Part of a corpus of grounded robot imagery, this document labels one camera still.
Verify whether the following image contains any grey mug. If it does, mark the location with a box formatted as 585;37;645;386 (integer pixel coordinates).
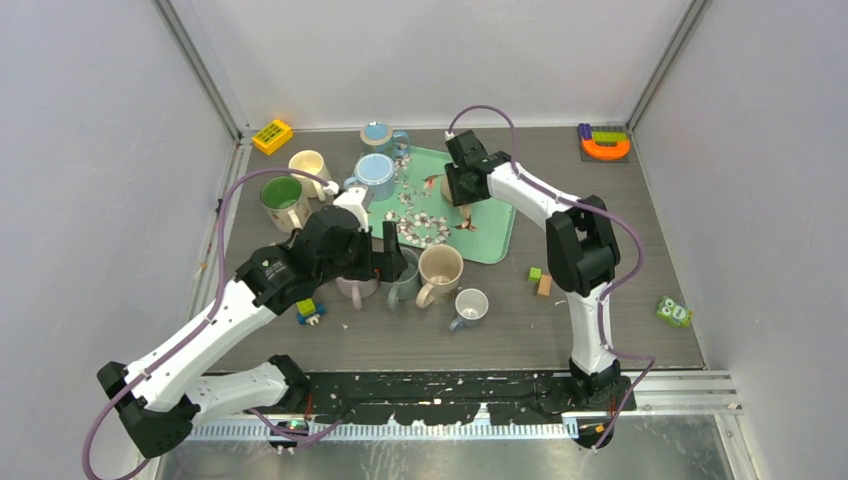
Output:
380;247;422;311

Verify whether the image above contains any lilac mug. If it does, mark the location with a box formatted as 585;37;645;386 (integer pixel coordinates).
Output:
335;277;379;310

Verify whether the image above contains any tall floral mug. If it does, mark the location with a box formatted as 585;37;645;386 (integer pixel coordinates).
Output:
415;245;464;309

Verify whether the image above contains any cream floral mug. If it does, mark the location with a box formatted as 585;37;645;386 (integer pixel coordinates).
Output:
260;176;312;232

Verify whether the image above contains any light blue mug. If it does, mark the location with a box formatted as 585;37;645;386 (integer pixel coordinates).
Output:
343;153;396;201

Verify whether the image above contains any cream plain mug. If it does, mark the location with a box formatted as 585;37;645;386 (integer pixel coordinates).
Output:
288;150;331;202

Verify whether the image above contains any small blue-grey cup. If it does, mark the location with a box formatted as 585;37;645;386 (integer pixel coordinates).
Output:
449;288;489;332

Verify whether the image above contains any beige teapot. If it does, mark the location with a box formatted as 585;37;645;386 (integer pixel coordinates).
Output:
441;181;472;223

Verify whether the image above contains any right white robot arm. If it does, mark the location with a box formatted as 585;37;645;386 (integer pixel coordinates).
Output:
445;130;621;411

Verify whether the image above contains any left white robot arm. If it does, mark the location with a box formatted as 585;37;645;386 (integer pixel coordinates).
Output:
97;185;408;459

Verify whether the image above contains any blue mug behind tray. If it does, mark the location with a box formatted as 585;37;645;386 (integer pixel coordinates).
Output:
360;121;410;158

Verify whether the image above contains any green floral tray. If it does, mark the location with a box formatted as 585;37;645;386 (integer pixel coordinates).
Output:
368;147;515;265

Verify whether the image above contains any toy brick car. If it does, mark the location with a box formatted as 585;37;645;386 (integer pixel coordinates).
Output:
296;298;326;326

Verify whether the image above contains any green cube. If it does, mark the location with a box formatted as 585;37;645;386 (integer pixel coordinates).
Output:
527;267;543;283

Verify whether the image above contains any yellow toy block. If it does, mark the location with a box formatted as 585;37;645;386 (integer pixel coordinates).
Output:
252;119;294;155

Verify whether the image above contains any wooden block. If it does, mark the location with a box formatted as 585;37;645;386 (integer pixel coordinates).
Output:
536;274;553;297

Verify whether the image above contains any orange and green toy stack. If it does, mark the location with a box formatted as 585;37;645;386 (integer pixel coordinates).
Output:
578;123;632;163

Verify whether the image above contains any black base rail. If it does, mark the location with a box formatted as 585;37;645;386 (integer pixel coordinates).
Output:
241;369;637;427

